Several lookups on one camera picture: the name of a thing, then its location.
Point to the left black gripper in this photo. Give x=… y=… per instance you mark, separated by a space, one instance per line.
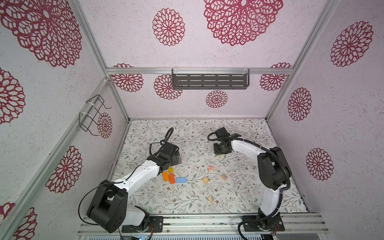
x=176 y=158

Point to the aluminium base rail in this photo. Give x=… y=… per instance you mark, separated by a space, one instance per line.
x=217 y=227

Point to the black wire wall rack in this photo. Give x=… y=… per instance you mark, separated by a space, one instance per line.
x=91 y=116

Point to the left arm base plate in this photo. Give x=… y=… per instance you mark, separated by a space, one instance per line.
x=156 y=223

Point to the grey metal wall shelf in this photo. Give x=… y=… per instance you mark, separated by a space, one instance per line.
x=213 y=81

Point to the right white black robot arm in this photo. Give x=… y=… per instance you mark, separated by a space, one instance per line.
x=274 y=170

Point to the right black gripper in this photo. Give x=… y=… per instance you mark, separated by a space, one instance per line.
x=215 y=149

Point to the striped wooden cube block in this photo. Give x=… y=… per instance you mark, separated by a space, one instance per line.
x=205 y=180

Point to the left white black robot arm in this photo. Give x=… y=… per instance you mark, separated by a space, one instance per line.
x=109 y=206

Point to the light blue rectangular block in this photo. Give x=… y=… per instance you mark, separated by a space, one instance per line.
x=181 y=180

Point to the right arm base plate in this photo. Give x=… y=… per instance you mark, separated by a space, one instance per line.
x=273 y=224

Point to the blue picture cube block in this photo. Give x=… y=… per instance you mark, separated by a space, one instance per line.
x=211 y=199

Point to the red rectangular block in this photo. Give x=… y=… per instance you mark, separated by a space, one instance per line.
x=172 y=178

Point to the orange rectangular block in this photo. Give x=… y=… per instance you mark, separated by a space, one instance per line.
x=165 y=176

